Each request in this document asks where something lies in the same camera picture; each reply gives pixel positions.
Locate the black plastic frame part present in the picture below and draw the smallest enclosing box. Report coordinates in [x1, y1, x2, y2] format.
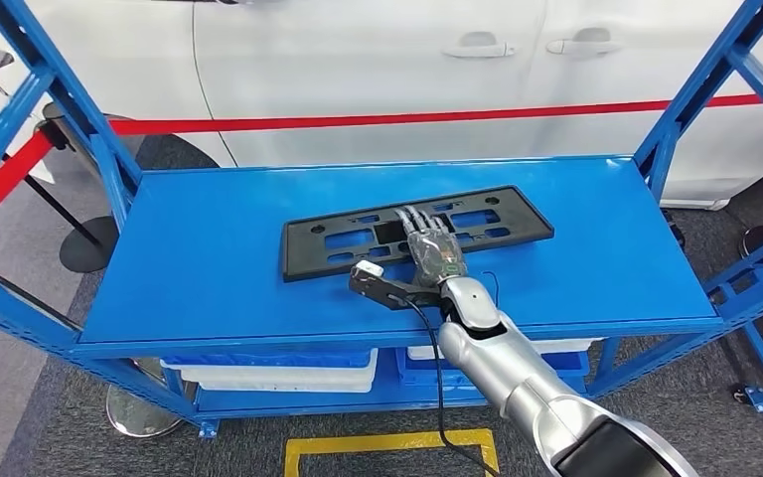
[280, 185, 555, 284]

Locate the blue metal shelf rack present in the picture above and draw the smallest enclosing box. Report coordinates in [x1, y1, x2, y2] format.
[0, 0, 763, 439]
[703, 220, 763, 414]

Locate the red barrier belt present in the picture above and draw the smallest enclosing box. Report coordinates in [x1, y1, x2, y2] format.
[107, 90, 763, 137]
[0, 131, 54, 244]

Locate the white plastic bin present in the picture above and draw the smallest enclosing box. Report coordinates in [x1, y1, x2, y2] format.
[407, 339, 603, 362]
[197, 380, 377, 395]
[160, 349, 380, 387]

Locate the white car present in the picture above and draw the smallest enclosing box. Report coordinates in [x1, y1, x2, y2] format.
[0, 0, 763, 211]

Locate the black stanchion base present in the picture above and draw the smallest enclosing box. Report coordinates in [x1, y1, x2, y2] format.
[738, 225, 763, 259]

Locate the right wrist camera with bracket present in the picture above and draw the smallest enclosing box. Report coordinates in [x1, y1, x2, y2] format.
[348, 259, 445, 311]

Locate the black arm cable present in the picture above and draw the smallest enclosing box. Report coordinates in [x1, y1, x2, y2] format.
[394, 296, 502, 477]

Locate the white car door handle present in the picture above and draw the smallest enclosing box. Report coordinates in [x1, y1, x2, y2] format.
[545, 27, 622, 56]
[441, 31, 517, 60]

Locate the chrome stanchion post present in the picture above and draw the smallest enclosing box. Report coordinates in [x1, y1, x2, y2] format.
[0, 246, 189, 440]

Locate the black-headed stanchion post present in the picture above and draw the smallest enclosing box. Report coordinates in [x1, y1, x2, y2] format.
[39, 101, 93, 154]

